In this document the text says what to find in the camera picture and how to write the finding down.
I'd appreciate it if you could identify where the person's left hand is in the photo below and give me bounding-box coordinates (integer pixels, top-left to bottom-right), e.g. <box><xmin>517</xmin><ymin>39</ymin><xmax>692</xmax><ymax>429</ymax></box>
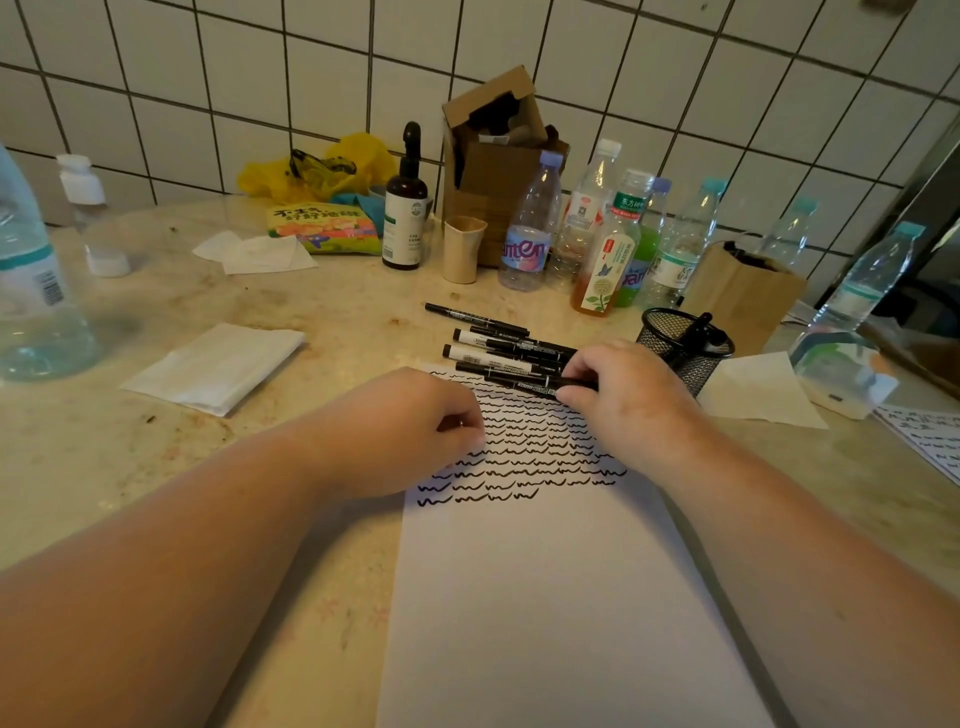
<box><xmin>321</xmin><ymin>367</ymin><xmax>489</xmax><ymax>502</ymax></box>

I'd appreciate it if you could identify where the person's right hand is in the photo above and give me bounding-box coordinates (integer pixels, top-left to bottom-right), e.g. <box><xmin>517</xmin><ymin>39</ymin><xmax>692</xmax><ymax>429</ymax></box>
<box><xmin>555</xmin><ymin>340</ymin><xmax>711</xmax><ymax>482</ymax></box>

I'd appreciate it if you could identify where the black marker pen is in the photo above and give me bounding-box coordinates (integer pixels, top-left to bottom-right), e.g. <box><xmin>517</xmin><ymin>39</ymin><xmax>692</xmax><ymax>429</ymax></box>
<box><xmin>487</xmin><ymin>374</ymin><xmax>600</xmax><ymax>394</ymax></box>

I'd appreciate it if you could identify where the person's right forearm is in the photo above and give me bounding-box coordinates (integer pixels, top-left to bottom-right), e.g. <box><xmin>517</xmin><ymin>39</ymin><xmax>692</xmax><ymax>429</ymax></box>
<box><xmin>656</xmin><ymin>420</ymin><xmax>960</xmax><ymax>728</ymax></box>

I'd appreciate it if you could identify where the person's left forearm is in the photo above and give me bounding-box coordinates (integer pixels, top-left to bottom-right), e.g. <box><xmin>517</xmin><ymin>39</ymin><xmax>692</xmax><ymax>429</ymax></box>
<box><xmin>0</xmin><ymin>408</ymin><xmax>354</xmax><ymax>728</ymax></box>

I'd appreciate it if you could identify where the row of black markers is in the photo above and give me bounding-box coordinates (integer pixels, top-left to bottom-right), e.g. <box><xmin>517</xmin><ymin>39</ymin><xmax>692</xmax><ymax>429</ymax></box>
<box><xmin>424</xmin><ymin>302</ymin><xmax>579</xmax><ymax>386</ymax></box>

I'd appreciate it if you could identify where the black mesh pen holder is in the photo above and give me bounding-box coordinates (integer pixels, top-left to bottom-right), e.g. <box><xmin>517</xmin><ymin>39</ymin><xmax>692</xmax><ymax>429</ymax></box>
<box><xmin>636</xmin><ymin>307</ymin><xmax>736</xmax><ymax>399</ymax></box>

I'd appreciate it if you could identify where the tea bottle with green label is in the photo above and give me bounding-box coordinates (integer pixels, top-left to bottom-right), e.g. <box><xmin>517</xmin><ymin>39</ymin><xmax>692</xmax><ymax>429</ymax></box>
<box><xmin>570</xmin><ymin>168</ymin><xmax>656</xmax><ymax>318</ymax></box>

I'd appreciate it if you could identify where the black pen with clip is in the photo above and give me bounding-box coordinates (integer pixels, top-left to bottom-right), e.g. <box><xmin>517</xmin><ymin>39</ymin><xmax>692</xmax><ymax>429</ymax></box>
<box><xmin>677</xmin><ymin>312</ymin><xmax>715</xmax><ymax>355</ymax></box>

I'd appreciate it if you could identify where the green drink bottle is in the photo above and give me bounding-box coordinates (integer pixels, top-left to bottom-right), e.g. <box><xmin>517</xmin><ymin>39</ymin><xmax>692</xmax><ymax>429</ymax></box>
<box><xmin>615</xmin><ymin>177</ymin><xmax>674</xmax><ymax>309</ymax></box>

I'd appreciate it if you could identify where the clear bottle with teal cap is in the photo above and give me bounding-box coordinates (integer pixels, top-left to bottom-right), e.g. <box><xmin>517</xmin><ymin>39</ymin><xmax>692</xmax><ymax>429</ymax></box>
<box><xmin>639</xmin><ymin>177</ymin><xmax>730</xmax><ymax>311</ymax></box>
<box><xmin>808</xmin><ymin>220</ymin><xmax>928</xmax><ymax>336</ymax></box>
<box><xmin>756</xmin><ymin>195</ymin><xmax>820</xmax><ymax>280</ymax></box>

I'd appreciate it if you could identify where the purple-capped bottle with pink label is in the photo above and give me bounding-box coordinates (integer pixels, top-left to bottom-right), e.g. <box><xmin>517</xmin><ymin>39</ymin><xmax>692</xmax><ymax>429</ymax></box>
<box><xmin>498</xmin><ymin>150</ymin><xmax>566</xmax><ymax>293</ymax></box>

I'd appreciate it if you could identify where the white-capped bottle with red label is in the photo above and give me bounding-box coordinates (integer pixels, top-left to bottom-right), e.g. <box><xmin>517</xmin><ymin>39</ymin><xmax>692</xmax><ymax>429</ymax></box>
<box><xmin>546</xmin><ymin>138</ymin><xmax>624</xmax><ymax>295</ymax></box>

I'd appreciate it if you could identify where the bamboo cup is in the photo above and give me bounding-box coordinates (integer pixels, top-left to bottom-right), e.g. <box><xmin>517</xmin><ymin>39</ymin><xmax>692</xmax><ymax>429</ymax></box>
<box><xmin>441</xmin><ymin>215</ymin><xmax>489</xmax><ymax>285</ymax></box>

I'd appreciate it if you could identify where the flat white tissue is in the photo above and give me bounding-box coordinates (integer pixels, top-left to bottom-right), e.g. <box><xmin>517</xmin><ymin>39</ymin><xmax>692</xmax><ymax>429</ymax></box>
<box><xmin>696</xmin><ymin>351</ymin><xmax>831</xmax><ymax>432</ymax></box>

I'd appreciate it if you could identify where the dark brown pump bottle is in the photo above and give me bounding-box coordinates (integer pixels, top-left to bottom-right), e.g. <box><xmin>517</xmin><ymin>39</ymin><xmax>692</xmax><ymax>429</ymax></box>
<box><xmin>380</xmin><ymin>121</ymin><xmax>431</xmax><ymax>272</ymax></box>

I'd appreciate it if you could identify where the white paper with black scribbles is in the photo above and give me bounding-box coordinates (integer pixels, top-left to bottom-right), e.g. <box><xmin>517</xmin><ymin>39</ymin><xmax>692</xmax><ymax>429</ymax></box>
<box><xmin>375</xmin><ymin>363</ymin><xmax>760</xmax><ymax>728</ymax></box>

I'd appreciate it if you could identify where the brown cardboard box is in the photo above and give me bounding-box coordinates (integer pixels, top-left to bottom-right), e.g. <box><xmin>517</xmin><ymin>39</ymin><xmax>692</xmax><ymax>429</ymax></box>
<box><xmin>440</xmin><ymin>64</ymin><xmax>572</xmax><ymax>269</ymax></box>

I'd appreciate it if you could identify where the colourful snack packet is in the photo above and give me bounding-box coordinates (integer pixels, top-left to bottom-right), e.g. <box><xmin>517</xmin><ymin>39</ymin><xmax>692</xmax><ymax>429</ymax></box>
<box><xmin>265</xmin><ymin>201</ymin><xmax>384</xmax><ymax>257</ymax></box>

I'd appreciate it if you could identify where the clear plastic container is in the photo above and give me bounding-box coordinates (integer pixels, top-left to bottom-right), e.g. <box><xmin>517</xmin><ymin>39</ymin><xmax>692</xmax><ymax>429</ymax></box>
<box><xmin>788</xmin><ymin>329</ymin><xmax>900</xmax><ymax>422</ymax></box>

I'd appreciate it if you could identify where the folded white napkin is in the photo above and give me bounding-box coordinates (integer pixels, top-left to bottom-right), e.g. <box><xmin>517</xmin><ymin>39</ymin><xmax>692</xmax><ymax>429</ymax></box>
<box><xmin>120</xmin><ymin>322</ymin><xmax>307</xmax><ymax>418</ymax></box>

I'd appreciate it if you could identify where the crumpled white tissue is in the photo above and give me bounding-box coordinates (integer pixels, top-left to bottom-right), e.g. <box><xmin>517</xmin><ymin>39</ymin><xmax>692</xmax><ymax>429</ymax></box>
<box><xmin>192</xmin><ymin>229</ymin><xmax>321</xmax><ymax>277</ymax></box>

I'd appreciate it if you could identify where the yellow plastic bag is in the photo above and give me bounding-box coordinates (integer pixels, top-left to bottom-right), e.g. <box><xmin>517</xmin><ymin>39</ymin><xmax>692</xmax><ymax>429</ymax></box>
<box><xmin>237</xmin><ymin>132</ymin><xmax>400</xmax><ymax>205</ymax></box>

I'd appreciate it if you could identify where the scribbled paper sheet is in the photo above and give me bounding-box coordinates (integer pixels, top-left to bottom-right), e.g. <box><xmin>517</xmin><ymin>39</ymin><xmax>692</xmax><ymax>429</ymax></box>
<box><xmin>873</xmin><ymin>404</ymin><xmax>960</xmax><ymax>488</ymax></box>

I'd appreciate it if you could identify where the small clear white-capped bottle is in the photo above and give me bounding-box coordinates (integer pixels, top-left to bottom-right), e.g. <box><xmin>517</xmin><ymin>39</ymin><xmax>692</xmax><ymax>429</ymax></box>
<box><xmin>56</xmin><ymin>153</ymin><xmax>133</xmax><ymax>279</ymax></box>

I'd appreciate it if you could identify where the large clear water bottle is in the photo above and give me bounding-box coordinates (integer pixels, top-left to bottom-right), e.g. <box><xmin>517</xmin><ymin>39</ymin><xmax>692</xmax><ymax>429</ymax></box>
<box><xmin>0</xmin><ymin>142</ymin><xmax>103</xmax><ymax>384</ymax></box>

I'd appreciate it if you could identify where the dark metal frame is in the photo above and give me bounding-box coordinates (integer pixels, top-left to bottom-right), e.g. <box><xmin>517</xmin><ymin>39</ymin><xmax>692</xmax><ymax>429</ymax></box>
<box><xmin>870</xmin><ymin>112</ymin><xmax>960</xmax><ymax>339</ymax></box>

